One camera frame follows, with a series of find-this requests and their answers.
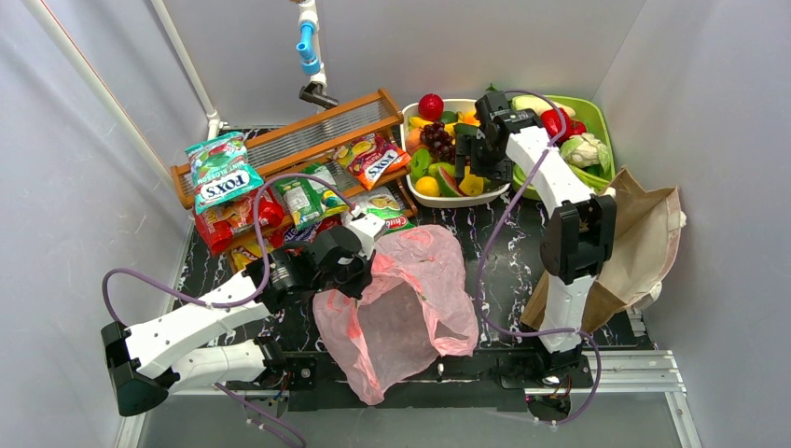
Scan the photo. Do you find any tangerine at basin back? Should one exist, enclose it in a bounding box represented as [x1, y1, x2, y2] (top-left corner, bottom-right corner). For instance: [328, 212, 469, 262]
[460, 111, 479, 126]

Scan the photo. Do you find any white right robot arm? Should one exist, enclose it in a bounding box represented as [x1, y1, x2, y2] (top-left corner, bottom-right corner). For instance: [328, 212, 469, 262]
[456, 91, 617, 376]

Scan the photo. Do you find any green bell pepper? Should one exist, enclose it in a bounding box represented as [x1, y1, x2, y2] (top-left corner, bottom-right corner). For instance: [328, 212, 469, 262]
[410, 147, 433, 184]

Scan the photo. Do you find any green Chiba chips bag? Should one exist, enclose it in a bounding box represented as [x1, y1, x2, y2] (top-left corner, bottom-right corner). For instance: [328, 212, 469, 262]
[351, 187, 415, 237]

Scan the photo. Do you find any brown paper bag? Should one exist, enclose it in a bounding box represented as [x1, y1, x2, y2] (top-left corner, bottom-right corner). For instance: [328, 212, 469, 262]
[520, 166, 688, 335]

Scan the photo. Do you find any watermelon slice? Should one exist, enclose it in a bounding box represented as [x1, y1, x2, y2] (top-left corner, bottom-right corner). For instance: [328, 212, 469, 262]
[436, 167, 465, 198]

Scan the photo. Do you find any white pipe with blue valve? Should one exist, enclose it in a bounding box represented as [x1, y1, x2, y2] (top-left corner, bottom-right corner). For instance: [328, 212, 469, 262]
[294, 0, 339, 110]

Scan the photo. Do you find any pink plastic grocery bag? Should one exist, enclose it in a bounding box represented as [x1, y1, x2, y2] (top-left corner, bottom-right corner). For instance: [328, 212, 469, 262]
[312, 225, 479, 405]

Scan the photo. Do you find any red bell pepper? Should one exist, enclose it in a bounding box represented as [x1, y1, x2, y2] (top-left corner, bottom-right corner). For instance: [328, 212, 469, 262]
[540, 109, 572, 143]

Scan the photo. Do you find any orange Fox's candy bag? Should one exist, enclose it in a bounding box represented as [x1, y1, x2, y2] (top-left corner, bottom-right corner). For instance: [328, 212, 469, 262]
[332, 133, 411, 190]

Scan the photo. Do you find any aluminium base frame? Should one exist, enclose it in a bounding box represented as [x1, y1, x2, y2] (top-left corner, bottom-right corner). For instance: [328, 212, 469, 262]
[116, 350, 701, 447]

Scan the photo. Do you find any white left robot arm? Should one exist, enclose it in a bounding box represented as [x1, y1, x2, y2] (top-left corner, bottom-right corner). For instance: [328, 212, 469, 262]
[101, 210, 387, 416]

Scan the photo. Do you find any peach fruit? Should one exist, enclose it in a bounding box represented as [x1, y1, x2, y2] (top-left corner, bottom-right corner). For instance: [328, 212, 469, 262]
[404, 128, 423, 155]

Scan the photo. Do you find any red snack bag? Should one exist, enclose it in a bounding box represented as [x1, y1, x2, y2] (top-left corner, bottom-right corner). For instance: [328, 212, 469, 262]
[192, 189, 284, 256]

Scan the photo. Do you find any green Fox's candy bag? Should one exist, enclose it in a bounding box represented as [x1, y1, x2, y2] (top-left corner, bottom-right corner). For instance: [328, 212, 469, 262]
[185, 132, 264, 215]

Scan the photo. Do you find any yellow orange small fruit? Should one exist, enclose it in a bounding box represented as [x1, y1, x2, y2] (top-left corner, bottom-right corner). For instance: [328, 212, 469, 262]
[414, 175, 441, 197]

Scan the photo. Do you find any green snack packet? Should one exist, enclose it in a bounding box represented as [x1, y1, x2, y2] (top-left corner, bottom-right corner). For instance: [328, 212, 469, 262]
[274, 177, 349, 231]

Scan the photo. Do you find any cauliflower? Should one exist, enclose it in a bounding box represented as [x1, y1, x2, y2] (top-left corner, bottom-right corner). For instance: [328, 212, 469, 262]
[560, 133, 615, 173]

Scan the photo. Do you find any red chips bag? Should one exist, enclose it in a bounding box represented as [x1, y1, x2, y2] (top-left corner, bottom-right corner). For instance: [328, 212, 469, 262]
[268, 216, 341, 248]

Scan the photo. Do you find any white fruit basin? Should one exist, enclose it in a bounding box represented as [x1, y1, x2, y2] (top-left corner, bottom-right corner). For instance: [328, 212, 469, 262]
[399, 99, 511, 208]

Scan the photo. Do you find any green vegetable basin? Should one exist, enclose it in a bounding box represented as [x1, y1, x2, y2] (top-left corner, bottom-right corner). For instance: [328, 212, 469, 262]
[548, 95, 617, 192]

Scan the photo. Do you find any white radish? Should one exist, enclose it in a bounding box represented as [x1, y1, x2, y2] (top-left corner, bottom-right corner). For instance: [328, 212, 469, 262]
[510, 94, 576, 118]

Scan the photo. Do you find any red apple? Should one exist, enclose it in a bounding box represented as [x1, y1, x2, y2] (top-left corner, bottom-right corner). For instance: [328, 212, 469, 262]
[418, 93, 444, 122]

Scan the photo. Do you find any white corner pipe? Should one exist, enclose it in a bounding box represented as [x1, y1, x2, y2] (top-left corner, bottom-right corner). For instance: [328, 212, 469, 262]
[150, 0, 222, 139]

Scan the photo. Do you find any yellow lemon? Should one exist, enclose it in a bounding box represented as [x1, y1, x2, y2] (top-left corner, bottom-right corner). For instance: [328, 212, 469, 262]
[458, 174, 487, 197]

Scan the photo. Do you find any dark grape bunch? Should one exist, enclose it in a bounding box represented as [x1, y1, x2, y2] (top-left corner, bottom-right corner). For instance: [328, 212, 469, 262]
[420, 121, 456, 163]

